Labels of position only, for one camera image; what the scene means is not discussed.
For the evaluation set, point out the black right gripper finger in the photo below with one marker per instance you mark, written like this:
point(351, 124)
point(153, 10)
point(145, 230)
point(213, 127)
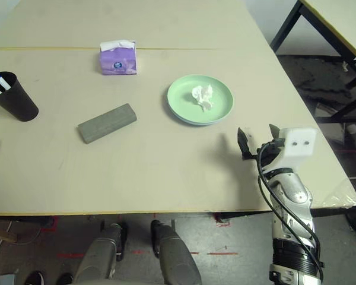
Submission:
point(276, 133)
point(244, 144)

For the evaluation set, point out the grey robot right leg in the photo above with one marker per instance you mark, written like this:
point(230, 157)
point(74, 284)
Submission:
point(175, 258)

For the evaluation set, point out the grey robot leg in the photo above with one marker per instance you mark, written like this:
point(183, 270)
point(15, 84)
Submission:
point(175, 258)
point(98, 258)

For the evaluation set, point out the clear plastic sheet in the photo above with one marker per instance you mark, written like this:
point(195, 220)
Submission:
point(341, 196)

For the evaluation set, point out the black plastic cup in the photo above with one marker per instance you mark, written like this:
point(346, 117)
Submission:
point(17, 104)

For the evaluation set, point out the purple tissue pack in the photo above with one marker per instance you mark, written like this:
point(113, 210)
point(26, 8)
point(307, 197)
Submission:
point(118, 62)

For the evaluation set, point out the white cardboard scrap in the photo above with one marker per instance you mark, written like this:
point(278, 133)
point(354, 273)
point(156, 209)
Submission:
point(326, 110)

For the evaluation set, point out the small grey floor box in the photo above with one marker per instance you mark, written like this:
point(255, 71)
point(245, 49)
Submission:
point(7, 280)

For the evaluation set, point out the grey robot left leg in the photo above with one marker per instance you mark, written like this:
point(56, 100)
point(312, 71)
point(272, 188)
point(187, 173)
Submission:
point(98, 258)

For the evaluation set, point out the brown wooden plank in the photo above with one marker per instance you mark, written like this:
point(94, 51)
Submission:
point(3, 235)

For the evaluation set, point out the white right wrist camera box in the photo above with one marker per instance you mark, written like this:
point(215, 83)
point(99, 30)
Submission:
point(299, 145)

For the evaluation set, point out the grey glasses case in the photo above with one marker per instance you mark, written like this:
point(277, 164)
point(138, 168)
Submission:
point(106, 123)

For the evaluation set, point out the black sneaker with white laces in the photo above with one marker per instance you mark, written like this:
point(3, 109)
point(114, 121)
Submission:
point(35, 279)
point(65, 279)

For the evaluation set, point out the light green plate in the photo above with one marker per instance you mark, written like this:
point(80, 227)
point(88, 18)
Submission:
point(181, 98)

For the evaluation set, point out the white marker with blue cap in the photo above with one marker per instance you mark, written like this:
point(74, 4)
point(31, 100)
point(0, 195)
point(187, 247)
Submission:
point(3, 83)

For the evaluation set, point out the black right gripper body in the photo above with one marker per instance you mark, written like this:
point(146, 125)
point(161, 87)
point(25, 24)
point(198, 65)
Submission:
point(270, 155)

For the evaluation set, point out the black-framed beige side table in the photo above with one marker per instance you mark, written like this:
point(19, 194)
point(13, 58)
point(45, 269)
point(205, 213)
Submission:
point(284, 29)

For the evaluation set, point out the white tissue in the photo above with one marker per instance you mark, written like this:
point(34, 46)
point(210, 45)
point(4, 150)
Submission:
point(203, 96)

